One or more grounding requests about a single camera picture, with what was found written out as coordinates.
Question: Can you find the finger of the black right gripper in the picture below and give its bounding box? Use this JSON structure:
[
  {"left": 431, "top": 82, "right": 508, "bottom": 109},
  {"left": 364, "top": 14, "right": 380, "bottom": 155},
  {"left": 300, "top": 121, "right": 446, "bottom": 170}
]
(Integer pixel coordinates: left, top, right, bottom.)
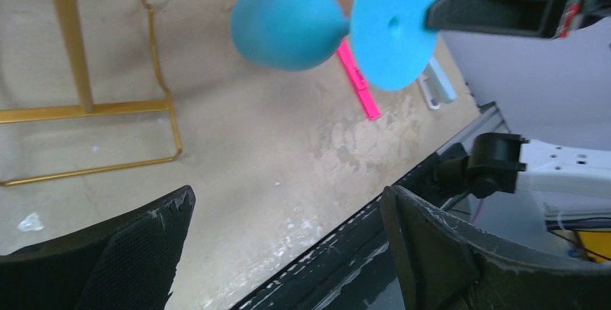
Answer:
[{"left": 426, "top": 0, "right": 610, "bottom": 39}]

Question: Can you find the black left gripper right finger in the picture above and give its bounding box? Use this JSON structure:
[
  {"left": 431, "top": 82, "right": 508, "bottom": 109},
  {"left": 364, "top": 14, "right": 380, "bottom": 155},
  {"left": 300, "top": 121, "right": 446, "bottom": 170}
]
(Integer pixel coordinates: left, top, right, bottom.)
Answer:
[{"left": 380, "top": 186, "right": 610, "bottom": 309}]

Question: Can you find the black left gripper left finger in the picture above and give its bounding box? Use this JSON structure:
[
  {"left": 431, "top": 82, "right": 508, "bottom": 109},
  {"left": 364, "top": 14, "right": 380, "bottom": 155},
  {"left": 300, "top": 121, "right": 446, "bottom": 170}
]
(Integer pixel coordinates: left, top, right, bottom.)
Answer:
[{"left": 1, "top": 185, "right": 196, "bottom": 309}]

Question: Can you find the light blue wine glass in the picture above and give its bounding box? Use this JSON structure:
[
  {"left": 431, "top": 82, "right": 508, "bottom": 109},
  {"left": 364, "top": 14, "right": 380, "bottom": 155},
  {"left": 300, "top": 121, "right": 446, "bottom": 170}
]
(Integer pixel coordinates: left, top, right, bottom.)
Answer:
[{"left": 231, "top": 0, "right": 438, "bottom": 91}]

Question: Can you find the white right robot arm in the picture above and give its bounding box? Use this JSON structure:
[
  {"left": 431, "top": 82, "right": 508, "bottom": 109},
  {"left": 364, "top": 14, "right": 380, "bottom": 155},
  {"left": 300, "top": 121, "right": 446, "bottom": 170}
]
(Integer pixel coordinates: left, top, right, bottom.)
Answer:
[{"left": 427, "top": 0, "right": 610, "bottom": 199}]

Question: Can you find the pink highlighter marker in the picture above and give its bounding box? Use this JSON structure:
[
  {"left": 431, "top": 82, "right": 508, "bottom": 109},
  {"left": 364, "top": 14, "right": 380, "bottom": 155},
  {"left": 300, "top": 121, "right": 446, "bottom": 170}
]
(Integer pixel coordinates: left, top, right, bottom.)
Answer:
[{"left": 336, "top": 38, "right": 381, "bottom": 120}]

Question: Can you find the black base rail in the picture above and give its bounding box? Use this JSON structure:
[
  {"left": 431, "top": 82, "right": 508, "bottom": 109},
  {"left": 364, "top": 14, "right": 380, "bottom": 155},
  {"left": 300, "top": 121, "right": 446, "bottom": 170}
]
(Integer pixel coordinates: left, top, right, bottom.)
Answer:
[{"left": 236, "top": 143, "right": 467, "bottom": 309}]

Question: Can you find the gold wire glass rack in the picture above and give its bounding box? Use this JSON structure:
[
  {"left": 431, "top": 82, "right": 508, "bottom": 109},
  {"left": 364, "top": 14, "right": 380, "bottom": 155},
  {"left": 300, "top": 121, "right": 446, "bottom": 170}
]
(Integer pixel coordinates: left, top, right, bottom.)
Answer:
[{"left": 1, "top": 0, "right": 183, "bottom": 187}]

